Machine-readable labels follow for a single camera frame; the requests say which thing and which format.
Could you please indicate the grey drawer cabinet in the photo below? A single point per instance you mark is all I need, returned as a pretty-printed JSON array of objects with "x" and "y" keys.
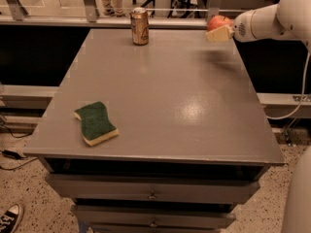
[{"x": 184, "y": 108}]

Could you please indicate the green yellow sponge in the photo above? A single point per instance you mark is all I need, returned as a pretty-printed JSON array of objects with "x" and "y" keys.
[{"x": 95, "y": 124}]

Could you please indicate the gold soda can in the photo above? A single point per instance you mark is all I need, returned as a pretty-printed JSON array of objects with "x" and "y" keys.
[{"x": 139, "y": 26}]

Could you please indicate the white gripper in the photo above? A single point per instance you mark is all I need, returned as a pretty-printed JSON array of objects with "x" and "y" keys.
[{"x": 242, "y": 27}]

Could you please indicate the lower grey drawer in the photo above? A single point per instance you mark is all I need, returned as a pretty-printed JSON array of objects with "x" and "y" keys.
[{"x": 152, "y": 217}]

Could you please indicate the metal glass railing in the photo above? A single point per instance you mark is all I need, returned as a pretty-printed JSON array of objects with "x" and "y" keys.
[{"x": 99, "y": 13}]

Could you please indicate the grey drawer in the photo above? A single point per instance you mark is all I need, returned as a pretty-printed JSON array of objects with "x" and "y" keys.
[
  {"x": 152, "y": 217},
  {"x": 152, "y": 189}
]

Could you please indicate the black white sneaker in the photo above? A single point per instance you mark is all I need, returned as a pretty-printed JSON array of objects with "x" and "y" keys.
[{"x": 10, "y": 220}]

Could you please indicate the red apple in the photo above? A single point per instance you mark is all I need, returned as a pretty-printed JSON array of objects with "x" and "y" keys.
[{"x": 218, "y": 21}]

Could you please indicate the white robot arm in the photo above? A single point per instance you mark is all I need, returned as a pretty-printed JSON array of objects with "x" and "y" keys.
[{"x": 286, "y": 20}]

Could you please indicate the upper grey drawer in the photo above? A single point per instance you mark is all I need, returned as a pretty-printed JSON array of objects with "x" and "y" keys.
[{"x": 152, "y": 189}]

